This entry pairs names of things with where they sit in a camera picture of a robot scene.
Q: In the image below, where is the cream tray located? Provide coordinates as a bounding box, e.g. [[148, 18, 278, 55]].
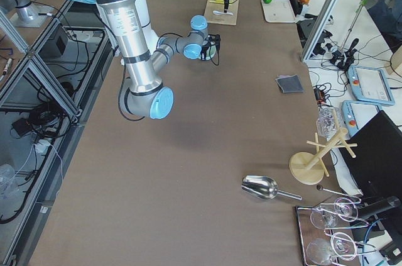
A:
[[261, 0, 296, 23]]

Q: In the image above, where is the far teach pendant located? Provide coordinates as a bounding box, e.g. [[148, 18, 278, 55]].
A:
[[347, 65, 395, 106]]

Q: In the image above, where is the lower wine glass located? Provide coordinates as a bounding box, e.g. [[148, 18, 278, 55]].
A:
[[306, 232, 357, 265]]

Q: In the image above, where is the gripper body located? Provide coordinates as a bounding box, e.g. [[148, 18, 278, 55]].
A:
[[199, 42, 211, 61]]

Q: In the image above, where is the wine glass rack tray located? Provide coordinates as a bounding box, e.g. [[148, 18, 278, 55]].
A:
[[295, 205, 376, 265]]

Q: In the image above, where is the steel scoop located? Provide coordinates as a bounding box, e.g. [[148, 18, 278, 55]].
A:
[[241, 175, 303, 201]]

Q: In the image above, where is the clear plastic container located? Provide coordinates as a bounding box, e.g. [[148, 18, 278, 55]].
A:
[[316, 107, 345, 138]]

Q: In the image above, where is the grey cloth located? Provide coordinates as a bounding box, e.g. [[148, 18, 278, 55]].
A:
[[275, 75, 304, 94]]

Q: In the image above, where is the wooden mug tree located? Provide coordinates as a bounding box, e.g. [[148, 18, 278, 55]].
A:
[[289, 110, 357, 185]]

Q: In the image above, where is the grabber stick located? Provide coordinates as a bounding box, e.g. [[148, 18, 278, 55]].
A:
[[338, 0, 367, 53]]

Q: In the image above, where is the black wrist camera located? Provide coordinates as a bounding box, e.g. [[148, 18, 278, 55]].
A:
[[207, 34, 220, 55]]

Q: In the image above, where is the aluminium frame post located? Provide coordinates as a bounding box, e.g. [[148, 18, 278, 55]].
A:
[[300, 0, 338, 63]]

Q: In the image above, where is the white spoon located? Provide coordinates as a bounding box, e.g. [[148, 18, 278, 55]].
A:
[[212, 10, 234, 16]]

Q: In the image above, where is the wooden cutting board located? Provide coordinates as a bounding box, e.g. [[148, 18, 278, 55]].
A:
[[204, 0, 239, 26]]

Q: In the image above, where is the green bowl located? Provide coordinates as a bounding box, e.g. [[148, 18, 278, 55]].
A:
[[205, 45, 217, 60]]

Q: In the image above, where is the upper wine glass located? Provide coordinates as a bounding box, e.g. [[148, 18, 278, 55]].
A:
[[310, 197, 358, 230]]

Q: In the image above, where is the near teach pendant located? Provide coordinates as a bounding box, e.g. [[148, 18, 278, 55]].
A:
[[341, 100, 382, 136]]

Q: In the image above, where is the white pedestal column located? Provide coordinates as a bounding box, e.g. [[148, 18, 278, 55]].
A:
[[135, 0, 159, 54]]

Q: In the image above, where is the black monitor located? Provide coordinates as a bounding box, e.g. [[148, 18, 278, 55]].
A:
[[340, 111, 401, 198]]

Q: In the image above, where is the person in blue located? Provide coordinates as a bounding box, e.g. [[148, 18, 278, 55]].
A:
[[368, 0, 401, 52]]

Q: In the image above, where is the teach pendant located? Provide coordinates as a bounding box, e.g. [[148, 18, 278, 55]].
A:
[[347, 65, 395, 106], [341, 100, 382, 136]]

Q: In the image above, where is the yellow plastic knife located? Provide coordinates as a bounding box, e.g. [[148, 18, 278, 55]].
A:
[[209, 0, 224, 4]]

